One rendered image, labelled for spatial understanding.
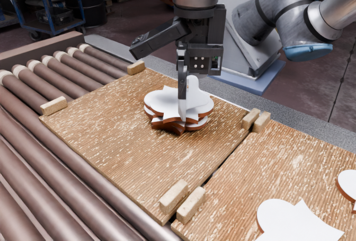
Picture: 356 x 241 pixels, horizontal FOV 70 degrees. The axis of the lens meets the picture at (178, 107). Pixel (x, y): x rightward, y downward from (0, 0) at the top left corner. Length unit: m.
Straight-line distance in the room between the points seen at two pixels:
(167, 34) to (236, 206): 0.31
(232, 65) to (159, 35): 0.52
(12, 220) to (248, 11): 0.80
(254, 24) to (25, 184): 0.74
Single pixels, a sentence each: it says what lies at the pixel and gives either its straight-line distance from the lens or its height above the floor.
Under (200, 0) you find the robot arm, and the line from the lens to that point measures 0.42.
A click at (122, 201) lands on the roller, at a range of 0.49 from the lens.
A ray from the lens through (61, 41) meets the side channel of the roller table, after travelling 1.10.
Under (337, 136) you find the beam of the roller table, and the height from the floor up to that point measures 0.92.
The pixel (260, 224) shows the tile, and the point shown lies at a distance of 0.44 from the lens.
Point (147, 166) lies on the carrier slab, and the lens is 0.50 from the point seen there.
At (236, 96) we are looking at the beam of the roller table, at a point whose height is 0.92.
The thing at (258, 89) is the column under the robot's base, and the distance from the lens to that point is 0.88.
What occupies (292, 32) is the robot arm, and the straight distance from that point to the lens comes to 0.78.
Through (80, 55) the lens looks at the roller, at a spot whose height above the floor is 0.92.
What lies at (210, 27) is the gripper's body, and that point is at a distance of 0.45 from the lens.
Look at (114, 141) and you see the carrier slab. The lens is 0.56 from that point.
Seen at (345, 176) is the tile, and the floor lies 0.95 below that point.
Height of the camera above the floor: 1.32
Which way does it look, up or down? 36 degrees down
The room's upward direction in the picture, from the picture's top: straight up
